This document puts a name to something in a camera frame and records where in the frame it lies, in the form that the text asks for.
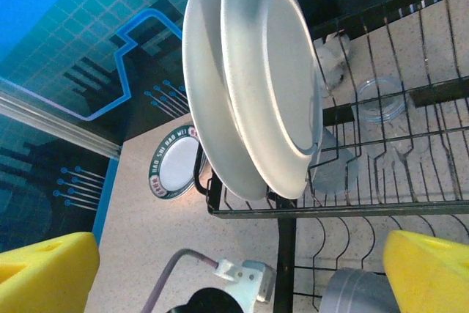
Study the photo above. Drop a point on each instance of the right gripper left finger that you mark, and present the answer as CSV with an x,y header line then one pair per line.
x,y
44,280

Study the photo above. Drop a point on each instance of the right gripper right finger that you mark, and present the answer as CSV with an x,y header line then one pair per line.
x,y
428,280

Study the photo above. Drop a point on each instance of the purple bowl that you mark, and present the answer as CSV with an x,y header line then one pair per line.
x,y
359,294

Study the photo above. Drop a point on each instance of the small green-rimmed lettered plate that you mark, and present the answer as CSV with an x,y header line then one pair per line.
x,y
176,166

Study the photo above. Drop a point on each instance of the frosted grey cup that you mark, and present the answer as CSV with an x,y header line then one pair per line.
x,y
333,173

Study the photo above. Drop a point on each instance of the clear glass cup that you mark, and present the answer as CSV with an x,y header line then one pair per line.
x,y
377,107

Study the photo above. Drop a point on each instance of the blue white striped plate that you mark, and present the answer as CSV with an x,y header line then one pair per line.
x,y
205,71
271,71

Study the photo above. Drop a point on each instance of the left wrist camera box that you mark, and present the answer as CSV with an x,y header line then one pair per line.
x,y
249,280

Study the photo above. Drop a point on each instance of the aluminium frame post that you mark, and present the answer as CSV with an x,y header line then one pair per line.
x,y
55,124

